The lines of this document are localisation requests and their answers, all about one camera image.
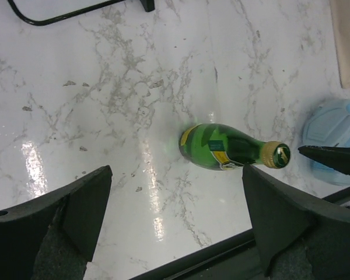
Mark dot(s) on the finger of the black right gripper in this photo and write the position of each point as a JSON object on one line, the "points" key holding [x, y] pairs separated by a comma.
{"points": [[328, 164]]}

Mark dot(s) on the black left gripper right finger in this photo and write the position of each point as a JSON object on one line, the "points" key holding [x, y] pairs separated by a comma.
{"points": [[298, 235]]}

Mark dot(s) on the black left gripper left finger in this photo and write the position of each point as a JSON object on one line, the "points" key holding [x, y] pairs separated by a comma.
{"points": [[54, 236]]}

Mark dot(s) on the green bottle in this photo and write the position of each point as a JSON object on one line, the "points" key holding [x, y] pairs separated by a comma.
{"points": [[221, 147]]}

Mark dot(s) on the beige canvas tote bag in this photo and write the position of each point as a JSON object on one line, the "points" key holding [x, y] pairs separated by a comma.
{"points": [[340, 12]]}

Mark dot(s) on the light blue headphones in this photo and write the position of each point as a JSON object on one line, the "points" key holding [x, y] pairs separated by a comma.
{"points": [[329, 126]]}

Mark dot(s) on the whiteboard with red writing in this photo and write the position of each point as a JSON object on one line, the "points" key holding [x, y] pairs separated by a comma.
{"points": [[47, 12]]}

